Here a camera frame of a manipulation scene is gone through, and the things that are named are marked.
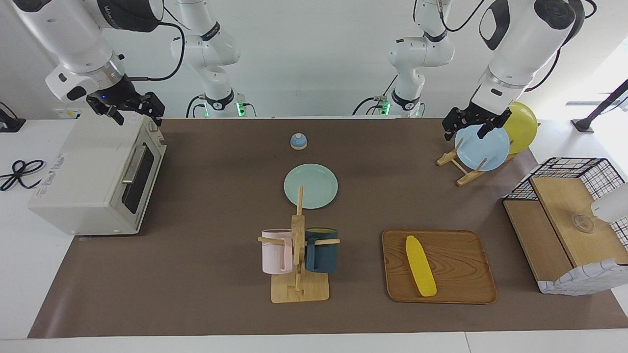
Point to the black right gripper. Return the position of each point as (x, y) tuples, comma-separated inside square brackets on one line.
[(125, 95)]

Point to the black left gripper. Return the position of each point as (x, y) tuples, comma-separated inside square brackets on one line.
[(473, 115)]

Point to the yellow corn cob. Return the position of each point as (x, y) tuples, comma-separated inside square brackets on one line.
[(421, 267)]

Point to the pale green plate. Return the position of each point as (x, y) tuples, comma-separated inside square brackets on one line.
[(316, 184)]

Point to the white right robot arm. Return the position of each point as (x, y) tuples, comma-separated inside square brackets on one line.
[(68, 34)]

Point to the cream toaster oven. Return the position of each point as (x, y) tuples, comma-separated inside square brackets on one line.
[(78, 171)]

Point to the light blue plate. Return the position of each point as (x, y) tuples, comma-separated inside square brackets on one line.
[(483, 152)]

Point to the wooden plate rack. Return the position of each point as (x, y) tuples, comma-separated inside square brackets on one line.
[(468, 178)]

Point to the yellow plate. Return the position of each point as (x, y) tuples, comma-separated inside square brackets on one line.
[(525, 130)]

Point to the black stand with slanted pole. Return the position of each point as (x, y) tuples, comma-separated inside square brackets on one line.
[(584, 125)]

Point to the black stand with flat base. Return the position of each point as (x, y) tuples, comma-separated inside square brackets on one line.
[(12, 125)]

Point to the wooden tray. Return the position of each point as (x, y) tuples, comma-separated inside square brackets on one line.
[(461, 267)]

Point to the small clear glass dish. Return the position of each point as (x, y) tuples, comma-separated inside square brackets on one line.
[(583, 223)]

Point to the small blue dome bell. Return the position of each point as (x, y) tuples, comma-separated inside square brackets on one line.
[(299, 141)]

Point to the white rounded object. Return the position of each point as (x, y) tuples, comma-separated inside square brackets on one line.
[(613, 206)]

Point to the brown table mat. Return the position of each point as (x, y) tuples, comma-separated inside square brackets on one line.
[(196, 274)]

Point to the dark teal mug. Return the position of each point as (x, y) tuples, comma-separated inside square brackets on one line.
[(323, 255)]

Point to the pink mug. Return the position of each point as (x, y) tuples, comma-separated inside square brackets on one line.
[(274, 252)]

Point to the wooden mug tree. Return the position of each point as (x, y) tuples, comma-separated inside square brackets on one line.
[(298, 294)]

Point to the white wall socket box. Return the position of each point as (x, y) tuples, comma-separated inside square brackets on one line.
[(66, 113)]

